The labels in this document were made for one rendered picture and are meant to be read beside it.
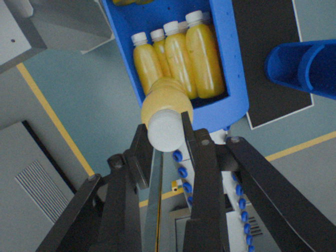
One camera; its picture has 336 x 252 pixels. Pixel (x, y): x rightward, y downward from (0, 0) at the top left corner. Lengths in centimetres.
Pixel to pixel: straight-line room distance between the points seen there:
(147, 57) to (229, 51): 21
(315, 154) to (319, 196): 54
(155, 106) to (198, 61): 29
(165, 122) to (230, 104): 27
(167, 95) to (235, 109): 25
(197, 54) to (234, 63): 9
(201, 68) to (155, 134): 33
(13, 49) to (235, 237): 114
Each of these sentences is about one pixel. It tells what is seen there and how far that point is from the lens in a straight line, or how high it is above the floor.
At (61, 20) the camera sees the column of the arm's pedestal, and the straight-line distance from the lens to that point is 99.
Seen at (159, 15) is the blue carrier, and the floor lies 96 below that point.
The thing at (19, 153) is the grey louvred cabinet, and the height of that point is 30.
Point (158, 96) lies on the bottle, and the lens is 23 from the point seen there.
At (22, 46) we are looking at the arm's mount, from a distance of 67.
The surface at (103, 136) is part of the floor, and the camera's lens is 187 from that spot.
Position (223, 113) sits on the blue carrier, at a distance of 43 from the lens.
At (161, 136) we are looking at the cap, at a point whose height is 144.
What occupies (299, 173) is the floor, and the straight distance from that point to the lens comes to 236.
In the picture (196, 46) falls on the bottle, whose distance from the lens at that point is 49.
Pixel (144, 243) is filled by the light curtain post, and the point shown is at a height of 102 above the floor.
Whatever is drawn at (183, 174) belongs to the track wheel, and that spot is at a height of 98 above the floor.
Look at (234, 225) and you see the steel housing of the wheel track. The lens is 108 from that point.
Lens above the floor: 162
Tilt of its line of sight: 70 degrees down
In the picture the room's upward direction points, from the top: 180 degrees counter-clockwise
